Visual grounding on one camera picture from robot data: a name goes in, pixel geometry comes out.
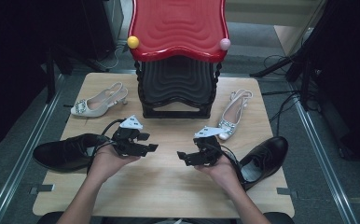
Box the pink ball knob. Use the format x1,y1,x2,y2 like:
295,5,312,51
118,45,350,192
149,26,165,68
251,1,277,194
219,37,232,51

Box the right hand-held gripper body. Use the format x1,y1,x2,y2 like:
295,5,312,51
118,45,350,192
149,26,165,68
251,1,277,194
193,125,228,167

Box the yellow ball knob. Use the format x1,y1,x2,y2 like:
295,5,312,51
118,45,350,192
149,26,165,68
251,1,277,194
127,35,141,49

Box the grey tape piece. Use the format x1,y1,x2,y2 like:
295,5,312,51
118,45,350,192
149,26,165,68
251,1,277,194
275,187,299,199
29,184,55,196

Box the red and black shoe rack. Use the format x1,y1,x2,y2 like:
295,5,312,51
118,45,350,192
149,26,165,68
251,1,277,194
127,0,232,119

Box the dark cabinet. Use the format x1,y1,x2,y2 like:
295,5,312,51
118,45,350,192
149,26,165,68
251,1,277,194
81,0,125,62

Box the person's right hand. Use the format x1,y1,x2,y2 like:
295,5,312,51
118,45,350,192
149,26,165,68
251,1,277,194
195,154,244,192

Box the black tripod stand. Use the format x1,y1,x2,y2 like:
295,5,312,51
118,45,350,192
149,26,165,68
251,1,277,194
249,0,328,111

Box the right hand-held gripper cable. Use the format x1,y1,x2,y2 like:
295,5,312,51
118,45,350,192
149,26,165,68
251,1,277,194
220,144,247,190

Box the metal floor rail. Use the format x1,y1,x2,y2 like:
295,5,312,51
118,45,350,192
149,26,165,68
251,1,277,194
0,74,65,224
293,99,360,224

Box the person's left hand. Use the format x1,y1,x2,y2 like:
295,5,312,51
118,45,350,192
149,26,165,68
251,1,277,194
88,145,141,185

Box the black floor cables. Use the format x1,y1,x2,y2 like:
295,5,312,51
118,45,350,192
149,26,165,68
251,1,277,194
261,89,322,138

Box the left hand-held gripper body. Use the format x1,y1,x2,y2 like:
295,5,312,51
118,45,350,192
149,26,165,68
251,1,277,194
111,115,148,158

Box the white floor cable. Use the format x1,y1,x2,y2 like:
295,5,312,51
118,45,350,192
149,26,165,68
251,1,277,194
97,46,124,71

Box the black leather shoe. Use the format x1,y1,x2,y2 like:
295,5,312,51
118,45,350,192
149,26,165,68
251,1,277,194
238,135,289,191
32,133,107,174

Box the hand-held gripper cable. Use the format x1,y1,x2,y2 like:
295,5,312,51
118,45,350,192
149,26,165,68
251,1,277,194
220,144,247,190
86,119,126,175

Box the beige wooden panel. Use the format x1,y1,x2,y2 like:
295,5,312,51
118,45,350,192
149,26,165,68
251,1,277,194
273,0,326,57

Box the dark curtain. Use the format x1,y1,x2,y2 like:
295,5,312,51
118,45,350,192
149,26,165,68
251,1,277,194
0,0,56,155
308,0,360,172

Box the left hand-held gripper cable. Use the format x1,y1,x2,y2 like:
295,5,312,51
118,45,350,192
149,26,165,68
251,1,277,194
86,119,126,175

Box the black stand post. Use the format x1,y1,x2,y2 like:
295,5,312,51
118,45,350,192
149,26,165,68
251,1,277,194
45,46,57,105

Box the white slingback heel shoe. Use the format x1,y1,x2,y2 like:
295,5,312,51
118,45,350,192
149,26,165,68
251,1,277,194
217,88,255,142
70,81,130,119

